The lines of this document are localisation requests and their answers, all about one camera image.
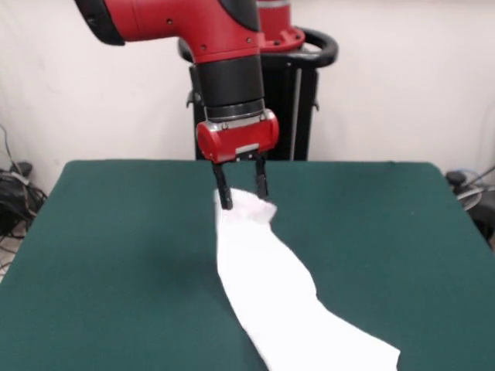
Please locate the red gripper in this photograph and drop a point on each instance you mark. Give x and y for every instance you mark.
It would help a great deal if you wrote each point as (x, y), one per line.
(239, 137)

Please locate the white towel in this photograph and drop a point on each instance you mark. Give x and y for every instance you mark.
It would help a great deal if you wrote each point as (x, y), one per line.
(278, 290)

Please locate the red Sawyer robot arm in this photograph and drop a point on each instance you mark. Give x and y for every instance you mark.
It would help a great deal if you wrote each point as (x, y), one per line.
(193, 31)

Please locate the dark green table cloth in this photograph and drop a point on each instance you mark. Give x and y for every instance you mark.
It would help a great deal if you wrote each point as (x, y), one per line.
(116, 270)

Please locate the black power adapter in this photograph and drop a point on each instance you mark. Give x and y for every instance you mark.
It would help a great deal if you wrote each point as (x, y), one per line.
(23, 168)

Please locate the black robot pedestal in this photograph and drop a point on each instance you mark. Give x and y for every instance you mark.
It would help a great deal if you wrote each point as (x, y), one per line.
(305, 108)

